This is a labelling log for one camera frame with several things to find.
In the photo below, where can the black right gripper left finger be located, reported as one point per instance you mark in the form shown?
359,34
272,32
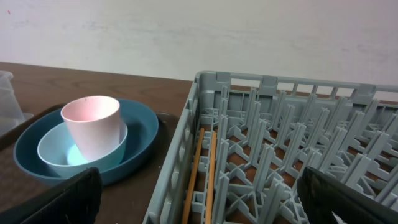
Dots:
75,200

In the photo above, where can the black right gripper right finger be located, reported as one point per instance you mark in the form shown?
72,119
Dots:
324,199

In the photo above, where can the grey plastic dishwasher rack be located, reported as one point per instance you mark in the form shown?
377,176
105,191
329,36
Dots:
267,130

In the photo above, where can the light blue bowl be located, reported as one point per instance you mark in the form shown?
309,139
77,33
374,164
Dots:
59,151

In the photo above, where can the pink cup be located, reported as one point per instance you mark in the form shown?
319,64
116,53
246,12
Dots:
94,123

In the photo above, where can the dark blue plate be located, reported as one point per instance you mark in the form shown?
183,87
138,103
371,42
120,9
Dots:
142,124

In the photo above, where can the clear plastic bin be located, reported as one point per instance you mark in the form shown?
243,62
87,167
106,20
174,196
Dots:
11,113

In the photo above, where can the wooden chopstick right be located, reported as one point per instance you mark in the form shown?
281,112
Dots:
211,179

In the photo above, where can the wooden chopstick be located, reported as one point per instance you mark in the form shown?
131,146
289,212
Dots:
211,179
189,196

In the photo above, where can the wooden chopstick left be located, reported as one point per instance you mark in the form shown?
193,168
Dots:
189,196

